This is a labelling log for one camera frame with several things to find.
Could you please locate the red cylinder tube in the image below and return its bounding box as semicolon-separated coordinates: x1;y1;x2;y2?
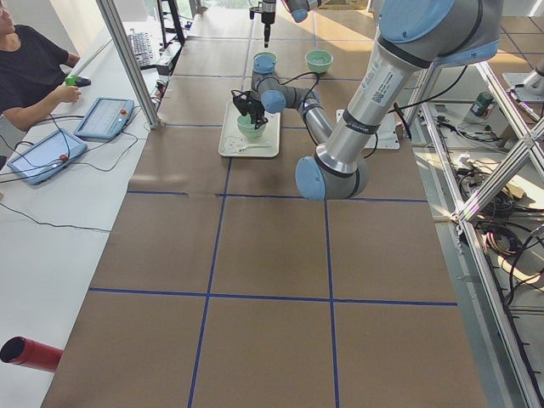
1;336;63;372

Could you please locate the white plastic spoon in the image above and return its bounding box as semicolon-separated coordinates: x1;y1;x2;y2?
236;143;270;154

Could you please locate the green bowl on tray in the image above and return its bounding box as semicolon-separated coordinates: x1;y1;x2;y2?
239;127;265;141

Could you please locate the aluminium frame post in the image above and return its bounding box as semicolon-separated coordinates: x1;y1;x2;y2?
96;0;161;129

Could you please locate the green bowl with ice cubes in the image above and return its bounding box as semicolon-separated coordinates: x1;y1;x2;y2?
305;50;334;74

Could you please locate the green handheld device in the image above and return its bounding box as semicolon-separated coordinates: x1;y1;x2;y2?
65;75;92;88

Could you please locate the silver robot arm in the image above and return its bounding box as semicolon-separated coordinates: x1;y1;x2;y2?
234;1;503;201
249;0;326;48

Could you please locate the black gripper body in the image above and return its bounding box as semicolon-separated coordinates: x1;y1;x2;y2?
249;0;276;26
247;98;265;124

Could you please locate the person in black shirt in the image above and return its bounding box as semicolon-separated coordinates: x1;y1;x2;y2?
1;5;81;132

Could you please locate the black keyboard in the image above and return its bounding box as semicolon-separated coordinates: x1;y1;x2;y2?
127;32;156;70

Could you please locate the pale green serving tray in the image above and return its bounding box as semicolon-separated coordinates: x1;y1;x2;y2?
218;101;281;158

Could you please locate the blue teach pendant far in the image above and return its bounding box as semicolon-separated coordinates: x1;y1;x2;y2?
74;97;134;140

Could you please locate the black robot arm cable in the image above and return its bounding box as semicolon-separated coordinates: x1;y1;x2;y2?
271;63;468;161

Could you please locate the blue teach pendant near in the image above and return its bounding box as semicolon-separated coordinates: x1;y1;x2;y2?
7;128;88;185

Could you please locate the blue teach pendant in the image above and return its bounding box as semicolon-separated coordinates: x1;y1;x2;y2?
7;128;88;185
74;97;134;140

